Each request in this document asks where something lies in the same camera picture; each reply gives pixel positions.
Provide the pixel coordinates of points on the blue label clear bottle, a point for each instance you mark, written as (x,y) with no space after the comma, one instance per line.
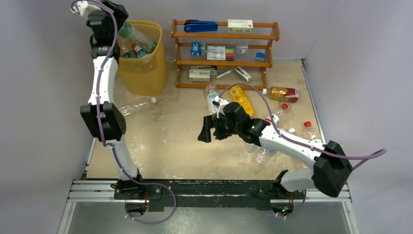
(262,150)

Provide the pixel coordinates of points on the red-cap bottle at right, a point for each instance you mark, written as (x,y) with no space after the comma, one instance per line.
(311,133)

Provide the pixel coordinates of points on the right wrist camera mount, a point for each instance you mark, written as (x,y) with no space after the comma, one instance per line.
(220,103)

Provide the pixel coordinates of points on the dark green label bottle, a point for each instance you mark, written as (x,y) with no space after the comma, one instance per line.
(130,55)

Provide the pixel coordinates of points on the colour marker pen set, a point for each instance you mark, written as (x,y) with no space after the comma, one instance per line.
(220,53)

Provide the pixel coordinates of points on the red label red-cap bottle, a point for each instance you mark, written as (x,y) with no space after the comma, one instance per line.
(139,51)

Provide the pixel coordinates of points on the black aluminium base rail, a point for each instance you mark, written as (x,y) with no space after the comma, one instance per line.
(158,194)

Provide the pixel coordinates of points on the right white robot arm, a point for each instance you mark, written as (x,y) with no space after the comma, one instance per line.
(328,167)

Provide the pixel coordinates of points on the clear white-cap bottle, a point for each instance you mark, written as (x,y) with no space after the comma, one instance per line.
(137,105)

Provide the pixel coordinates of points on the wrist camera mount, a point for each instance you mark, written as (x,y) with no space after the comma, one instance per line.
(83,8)
(220,103)

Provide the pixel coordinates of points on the small white-cap bottle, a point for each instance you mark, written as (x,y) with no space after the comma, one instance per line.
(290,131)

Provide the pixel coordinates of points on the clear small jar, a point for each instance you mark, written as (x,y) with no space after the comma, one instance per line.
(242,48)

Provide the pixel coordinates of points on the grey stapler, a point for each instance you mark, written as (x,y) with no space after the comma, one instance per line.
(213,69)

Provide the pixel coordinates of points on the yellow plastic bin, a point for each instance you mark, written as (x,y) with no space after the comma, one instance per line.
(145,76)

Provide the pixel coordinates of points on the white blue Suntory bottle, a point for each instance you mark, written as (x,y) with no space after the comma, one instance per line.
(211,94)

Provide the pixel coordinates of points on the yellow label bottle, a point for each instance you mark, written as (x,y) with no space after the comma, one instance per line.
(239,96)

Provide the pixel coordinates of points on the blue white eraser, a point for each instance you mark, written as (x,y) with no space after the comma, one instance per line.
(260,57)

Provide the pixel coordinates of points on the green white marker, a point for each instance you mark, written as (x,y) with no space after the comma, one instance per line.
(225,73)

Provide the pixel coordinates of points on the wooden shelf rack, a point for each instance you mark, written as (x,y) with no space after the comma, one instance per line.
(273,36)

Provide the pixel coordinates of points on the white green box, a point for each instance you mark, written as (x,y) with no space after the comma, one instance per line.
(239,26)

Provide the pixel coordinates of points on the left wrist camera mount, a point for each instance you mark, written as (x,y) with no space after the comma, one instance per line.
(83,8)

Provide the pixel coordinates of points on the red white label bottle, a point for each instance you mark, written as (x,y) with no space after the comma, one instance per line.
(279,115)

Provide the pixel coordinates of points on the blue stapler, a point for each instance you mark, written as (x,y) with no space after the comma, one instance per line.
(198,26)

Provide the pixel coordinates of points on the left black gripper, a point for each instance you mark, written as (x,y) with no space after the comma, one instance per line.
(119,14)

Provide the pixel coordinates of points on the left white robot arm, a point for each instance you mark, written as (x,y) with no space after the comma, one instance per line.
(102,118)

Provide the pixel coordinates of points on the brown tea red bottle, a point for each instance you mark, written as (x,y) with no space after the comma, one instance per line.
(282,94)

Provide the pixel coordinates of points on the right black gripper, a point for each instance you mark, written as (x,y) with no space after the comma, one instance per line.
(218,126)

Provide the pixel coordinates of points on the white staples box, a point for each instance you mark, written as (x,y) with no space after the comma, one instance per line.
(199,75)

